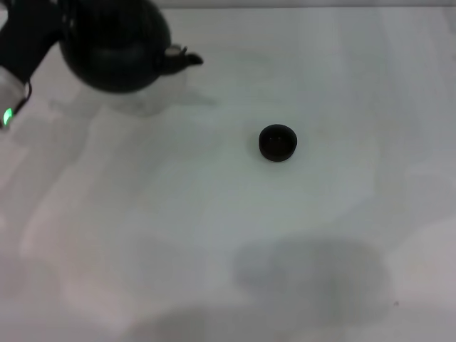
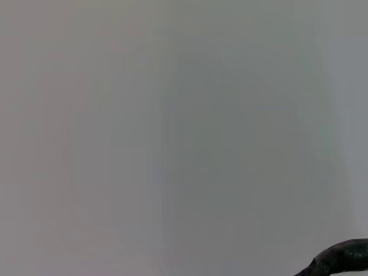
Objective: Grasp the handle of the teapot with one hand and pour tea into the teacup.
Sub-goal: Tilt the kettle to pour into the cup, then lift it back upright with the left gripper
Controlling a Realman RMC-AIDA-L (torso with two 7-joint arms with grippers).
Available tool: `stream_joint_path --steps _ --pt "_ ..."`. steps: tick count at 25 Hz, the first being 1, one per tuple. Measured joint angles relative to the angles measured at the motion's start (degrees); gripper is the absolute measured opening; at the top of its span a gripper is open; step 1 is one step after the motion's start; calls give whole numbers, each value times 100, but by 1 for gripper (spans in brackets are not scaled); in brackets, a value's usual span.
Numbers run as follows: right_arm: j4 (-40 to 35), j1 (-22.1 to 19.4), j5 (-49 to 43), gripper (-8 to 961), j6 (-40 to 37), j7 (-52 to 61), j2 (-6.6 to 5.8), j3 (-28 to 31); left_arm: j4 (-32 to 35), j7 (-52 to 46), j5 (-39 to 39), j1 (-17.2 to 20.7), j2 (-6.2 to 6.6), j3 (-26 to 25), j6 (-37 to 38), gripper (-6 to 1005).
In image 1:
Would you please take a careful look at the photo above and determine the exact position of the small black teacup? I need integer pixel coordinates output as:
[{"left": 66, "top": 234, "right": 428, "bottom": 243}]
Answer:
[{"left": 258, "top": 123, "right": 299, "bottom": 163}]

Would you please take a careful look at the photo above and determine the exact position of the black round teapot with handle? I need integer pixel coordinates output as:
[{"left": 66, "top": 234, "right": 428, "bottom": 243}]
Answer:
[{"left": 58, "top": 0, "right": 204, "bottom": 95}]

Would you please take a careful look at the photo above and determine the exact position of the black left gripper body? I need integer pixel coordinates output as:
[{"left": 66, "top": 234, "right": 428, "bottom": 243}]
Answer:
[{"left": 0, "top": 0, "right": 71, "bottom": 86}]

